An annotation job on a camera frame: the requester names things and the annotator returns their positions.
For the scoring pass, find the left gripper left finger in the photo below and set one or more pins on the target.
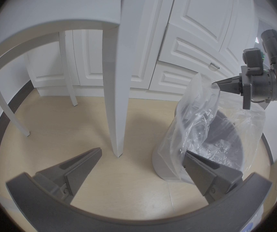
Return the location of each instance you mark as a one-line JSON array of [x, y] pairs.
[[56, 175]]

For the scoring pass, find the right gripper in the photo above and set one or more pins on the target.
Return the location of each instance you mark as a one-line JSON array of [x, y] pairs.
[[259, 86]]

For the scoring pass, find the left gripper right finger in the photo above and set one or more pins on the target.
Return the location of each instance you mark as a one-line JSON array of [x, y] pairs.
[[220, 175]]

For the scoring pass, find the clear plastic bag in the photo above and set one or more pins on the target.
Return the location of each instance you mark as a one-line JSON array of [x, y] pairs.
[[196, 100]]

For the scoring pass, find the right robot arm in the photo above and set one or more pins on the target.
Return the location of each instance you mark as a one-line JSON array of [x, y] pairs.
[[272, 45]]

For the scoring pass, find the white trash bin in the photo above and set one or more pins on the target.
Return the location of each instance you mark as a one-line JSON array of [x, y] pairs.
[[225, 132]]

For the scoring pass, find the white wardrobe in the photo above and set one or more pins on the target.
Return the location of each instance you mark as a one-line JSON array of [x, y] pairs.
[[196, 32]]

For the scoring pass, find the white chair with grey cushions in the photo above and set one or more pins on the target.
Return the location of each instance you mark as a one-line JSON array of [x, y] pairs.
[[56, 8]]

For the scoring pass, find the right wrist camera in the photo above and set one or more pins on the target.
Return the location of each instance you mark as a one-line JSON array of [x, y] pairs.
[[252, 57]]

